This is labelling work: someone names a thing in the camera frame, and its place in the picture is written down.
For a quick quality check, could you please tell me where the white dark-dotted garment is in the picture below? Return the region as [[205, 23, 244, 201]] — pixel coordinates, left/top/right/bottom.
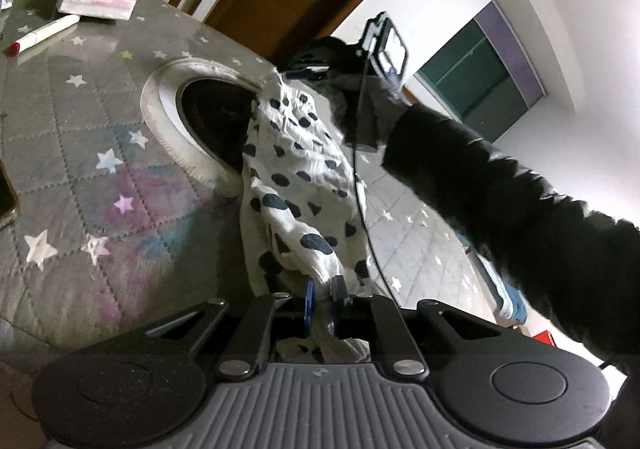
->
[[240, 66, 374, 365]]

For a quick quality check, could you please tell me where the blue sofa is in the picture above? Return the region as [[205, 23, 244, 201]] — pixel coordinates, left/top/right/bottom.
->
[[467, 239, 529, 328]]

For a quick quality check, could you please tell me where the person's right forearm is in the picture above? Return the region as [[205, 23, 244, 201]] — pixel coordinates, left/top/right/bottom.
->
[[381, 101, 640, 380]]

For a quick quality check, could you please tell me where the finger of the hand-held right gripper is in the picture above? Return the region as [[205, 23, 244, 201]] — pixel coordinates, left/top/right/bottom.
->
[[285, 64, 331, 80]]

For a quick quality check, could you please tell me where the green framed window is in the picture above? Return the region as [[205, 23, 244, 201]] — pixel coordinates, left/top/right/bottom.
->
[[415, 0, 547, 146]]

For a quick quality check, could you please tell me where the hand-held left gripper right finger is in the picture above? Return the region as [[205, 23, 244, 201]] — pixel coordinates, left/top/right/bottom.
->
[[331, 276, 502, 378]]

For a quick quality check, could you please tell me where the white marker pen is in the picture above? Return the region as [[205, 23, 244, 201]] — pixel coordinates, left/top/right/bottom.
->
[[4, 15, 81, 58]]

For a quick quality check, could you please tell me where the black round induction cooktop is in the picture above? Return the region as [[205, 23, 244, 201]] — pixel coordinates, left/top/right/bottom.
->
[[179, 78, 262, 170]]

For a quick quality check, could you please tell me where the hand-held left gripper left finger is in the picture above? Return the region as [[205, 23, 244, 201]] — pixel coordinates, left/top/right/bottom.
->
[[145, 279, 315, 378]]

